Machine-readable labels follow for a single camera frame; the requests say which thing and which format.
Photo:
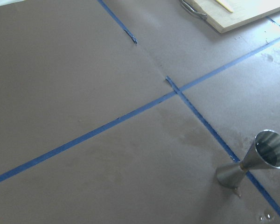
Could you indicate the wooden cutting board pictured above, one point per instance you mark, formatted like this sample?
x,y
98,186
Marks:
x,y
245,12

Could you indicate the steel double jigger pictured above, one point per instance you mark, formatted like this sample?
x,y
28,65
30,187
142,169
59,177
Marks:
x,y
264,153

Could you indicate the yellow plastic knife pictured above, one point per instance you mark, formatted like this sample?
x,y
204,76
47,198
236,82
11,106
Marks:
x,y
225,5

